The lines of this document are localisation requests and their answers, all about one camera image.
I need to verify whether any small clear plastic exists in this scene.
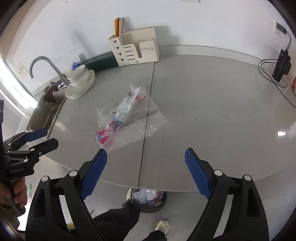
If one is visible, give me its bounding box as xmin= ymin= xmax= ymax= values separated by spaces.
xmin=132 ymin=189 xmax=164 ymax=206

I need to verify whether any clear zip bag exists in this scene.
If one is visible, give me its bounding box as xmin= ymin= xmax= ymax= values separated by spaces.
xmin=94 ymin=96 xmax=168 ymax=151

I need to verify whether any red white snack wrapper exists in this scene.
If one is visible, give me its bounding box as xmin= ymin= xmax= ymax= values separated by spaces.
xmin=94 ymin=84 xmax=147 ymax=145

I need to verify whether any black mesh trash bin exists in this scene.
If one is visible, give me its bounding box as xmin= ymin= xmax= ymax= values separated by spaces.
xmin=130 ymin=188 xmax=167 ymax=213

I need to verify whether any steel kitchen faucet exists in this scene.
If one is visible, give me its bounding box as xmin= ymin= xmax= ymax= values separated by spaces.
xmin=29 ymin=56 xmax=69 ymax=86

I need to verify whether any person's left hand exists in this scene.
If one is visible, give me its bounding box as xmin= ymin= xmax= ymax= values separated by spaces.
xmin=0 ymin=177 xmax=28 ymax=208

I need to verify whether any stainless steel sink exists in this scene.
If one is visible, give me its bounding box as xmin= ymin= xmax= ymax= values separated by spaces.
xmin=26 ymin=89 xmax=66 ymax=140

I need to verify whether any brown dish rag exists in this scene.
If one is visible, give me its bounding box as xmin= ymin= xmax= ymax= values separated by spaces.
xmin=43 ymin=85 xmax=59 ymax=103

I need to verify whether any white sneaker right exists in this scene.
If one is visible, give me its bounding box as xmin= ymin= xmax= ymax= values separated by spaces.
xmin=155 ymin=219 xmax=170 ymax=235

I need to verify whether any large white plate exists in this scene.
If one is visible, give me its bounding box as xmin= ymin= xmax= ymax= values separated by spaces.
xmin=65 ymin=70 xmax=96 ymax=100

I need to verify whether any upper white ribbed bowl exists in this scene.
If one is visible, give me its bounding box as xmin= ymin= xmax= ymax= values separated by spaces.
xmin=66 ymin=65 xmax=86 ymax=81

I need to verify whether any white ribbed bowl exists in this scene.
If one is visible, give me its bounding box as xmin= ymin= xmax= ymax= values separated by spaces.
xmin=66 ymin=65 xmax=86 ymax=81
xmin=69 ymin=70 xmax=89 ymax=87

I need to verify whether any lower white ribbed bowl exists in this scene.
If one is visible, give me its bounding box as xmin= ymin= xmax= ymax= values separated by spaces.
xmin=69 ymin=70 xmax=89 ymax=87

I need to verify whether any blue white salt bag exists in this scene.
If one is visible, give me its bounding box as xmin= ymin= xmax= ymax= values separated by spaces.
xmin=69 ymin=56 xmax=81 ymax=70

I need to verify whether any dark green drying mat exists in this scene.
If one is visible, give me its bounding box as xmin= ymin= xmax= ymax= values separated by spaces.
xmin=82 ymin=52 xmax=118 ymax=73

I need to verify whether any cream utensil organizer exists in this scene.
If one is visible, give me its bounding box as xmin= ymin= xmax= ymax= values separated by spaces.
xmin=108 ymin=27 xmax=159 ymax=67

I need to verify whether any black power bank device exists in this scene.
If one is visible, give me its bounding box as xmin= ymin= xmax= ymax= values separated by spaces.
xmin=273 ymin=49 xmax=292 ymax=82

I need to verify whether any orange chopsticks bundle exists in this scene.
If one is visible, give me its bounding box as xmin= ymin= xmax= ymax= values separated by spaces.
xmin=113 ymin=18 xmax=123 ymax=37

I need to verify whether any paper notice on wall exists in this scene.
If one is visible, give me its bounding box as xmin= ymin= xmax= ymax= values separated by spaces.
xmin=15 ymin=61 xmax=30 ymax=80

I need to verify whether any black wall charger plug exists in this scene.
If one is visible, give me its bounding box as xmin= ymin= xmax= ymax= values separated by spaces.
xmin=276 ymin=23 xmax=287 ymax=34

